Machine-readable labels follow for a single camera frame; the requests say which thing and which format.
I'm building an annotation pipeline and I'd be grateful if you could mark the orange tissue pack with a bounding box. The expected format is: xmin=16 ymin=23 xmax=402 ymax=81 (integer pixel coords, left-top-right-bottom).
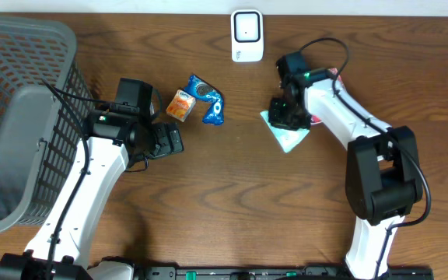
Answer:
xmin=166 ymin=89 xmax=197 ymax=122

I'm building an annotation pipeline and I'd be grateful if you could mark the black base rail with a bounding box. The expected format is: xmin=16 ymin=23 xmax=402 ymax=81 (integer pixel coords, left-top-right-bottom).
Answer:
xmin=142 ymin=265 xmax=435 ymax=280

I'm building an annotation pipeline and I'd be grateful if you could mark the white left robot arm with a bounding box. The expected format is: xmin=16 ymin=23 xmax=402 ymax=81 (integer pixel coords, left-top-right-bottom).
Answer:
xmin=0 ymin=110 xmax=184 ymax=279

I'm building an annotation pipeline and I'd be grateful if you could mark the teal wipes packet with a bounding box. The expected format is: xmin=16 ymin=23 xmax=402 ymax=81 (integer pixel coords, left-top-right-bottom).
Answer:
xmin=260 ymin=110 xmax=310 ymax=153

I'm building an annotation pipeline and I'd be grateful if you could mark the grey plastic basket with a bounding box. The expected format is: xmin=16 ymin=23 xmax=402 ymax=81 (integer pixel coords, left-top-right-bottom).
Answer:
xmin=0 ymin=16 xmax=93 ymax=233

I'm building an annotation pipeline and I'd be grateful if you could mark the blue cookie packet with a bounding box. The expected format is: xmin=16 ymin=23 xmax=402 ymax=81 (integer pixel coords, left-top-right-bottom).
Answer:
xmin=184 ymin=75 xmax=224 ymax=126

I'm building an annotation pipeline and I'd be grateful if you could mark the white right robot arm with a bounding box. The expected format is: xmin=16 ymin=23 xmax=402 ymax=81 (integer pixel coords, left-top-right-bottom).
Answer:
xmin=267 ymin=51 xmax=432 ymax=279

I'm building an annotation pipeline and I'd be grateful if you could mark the white barcode scanner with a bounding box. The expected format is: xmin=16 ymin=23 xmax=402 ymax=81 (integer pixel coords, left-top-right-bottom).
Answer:
xmin=230 ymin=9 xmax=264 ymax=63

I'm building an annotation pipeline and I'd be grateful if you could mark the purple snack package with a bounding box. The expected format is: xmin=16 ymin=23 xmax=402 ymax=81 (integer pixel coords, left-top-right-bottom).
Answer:
xmin=305 ymin=68 xmax=344 ymax=125

